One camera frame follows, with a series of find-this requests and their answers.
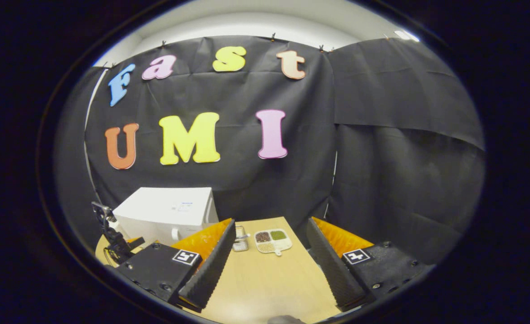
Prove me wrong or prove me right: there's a white microwave oven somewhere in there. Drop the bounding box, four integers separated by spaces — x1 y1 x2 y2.
113 187 219 246

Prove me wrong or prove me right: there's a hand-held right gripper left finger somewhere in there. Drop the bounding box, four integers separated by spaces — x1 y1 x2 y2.
116 219 237 311

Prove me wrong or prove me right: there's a black backdrop cloth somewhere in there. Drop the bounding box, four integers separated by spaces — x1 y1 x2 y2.
55 36 486 266

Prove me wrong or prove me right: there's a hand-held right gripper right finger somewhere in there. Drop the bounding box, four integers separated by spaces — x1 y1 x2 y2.
307 217 432 312

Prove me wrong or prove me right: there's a white divided grain tray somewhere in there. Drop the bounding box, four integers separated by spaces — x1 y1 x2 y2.
254 229 293 257

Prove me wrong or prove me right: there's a metal wire basket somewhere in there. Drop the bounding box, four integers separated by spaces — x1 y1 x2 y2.
232 226 250 252

